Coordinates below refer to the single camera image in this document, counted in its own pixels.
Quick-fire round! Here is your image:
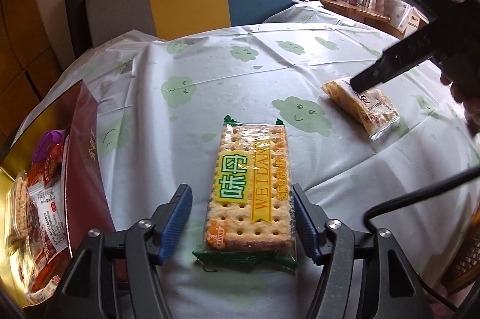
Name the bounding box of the brown sesame cake packet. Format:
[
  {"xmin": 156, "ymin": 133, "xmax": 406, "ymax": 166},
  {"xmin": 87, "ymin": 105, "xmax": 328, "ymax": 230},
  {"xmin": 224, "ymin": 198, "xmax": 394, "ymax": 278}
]
[{"xmin": 321, "ymin": 78, "xmax": 400, "ymax": 140}]

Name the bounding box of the green cracker packet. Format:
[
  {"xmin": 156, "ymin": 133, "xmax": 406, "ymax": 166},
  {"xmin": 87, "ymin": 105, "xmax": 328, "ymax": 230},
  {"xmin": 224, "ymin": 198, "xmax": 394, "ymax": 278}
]
[{"xmin": 193, "ymin": 116, "xmax": 297, "ymax": 271}]

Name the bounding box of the white red snack packet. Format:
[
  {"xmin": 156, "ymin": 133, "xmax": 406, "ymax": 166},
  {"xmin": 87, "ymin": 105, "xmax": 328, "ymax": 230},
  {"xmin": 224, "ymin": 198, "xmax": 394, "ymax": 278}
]
[{"xmin": 28, "ymin": 178, "xmax": 67, "ymax": 271}]

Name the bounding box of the small red candy packet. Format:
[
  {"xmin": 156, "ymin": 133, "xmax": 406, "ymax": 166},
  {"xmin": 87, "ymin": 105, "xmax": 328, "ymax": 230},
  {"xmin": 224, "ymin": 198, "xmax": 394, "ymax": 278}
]
[{"xmin": 27, "ymin": 143, "xmax": 64, "ymax": 187}]

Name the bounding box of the clear puffed rice packet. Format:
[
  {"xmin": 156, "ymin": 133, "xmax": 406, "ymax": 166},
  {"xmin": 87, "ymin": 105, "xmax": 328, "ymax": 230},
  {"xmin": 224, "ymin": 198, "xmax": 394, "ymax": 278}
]
[{"xmin": 4, "ymin": 170, "xmax": 29, "ymax": 256}]

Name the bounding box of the person's right hand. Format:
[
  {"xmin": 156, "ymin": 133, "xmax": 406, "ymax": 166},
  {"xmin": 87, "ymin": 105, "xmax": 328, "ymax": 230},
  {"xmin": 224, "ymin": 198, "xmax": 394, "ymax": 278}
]
[{"xmin": 440, "ymin": 74, "xmax": 480, "ymax": 135}]

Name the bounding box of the wooden side shelf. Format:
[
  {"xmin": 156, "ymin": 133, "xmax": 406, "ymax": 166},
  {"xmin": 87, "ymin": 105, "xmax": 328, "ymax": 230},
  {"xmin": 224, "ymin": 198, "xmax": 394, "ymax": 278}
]
[{"xmin": 303, "ymin": 0, "xmax": 390, "ymax": 24}]

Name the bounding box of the purple candy wrapper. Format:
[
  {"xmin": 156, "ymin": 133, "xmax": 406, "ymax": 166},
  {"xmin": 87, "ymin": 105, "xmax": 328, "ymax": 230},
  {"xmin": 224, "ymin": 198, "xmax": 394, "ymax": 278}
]
[{"xmin": 31, "ymin": 130, "xmax": 66, "ymax": 164}]

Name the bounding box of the gold tin box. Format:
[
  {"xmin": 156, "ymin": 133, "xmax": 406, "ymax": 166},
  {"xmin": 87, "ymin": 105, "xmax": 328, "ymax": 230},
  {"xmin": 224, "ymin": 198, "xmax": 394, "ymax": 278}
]
[{"xmin": 1, "ymin": 81, "xmax": 114, "ymax": 308}]

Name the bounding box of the black cable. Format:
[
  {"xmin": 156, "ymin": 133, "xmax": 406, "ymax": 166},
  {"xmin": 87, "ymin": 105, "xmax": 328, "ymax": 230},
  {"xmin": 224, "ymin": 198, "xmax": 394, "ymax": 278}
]
[{"xmin": 362, "ymin": 165, "xmax": 480, "ymax": 316}]

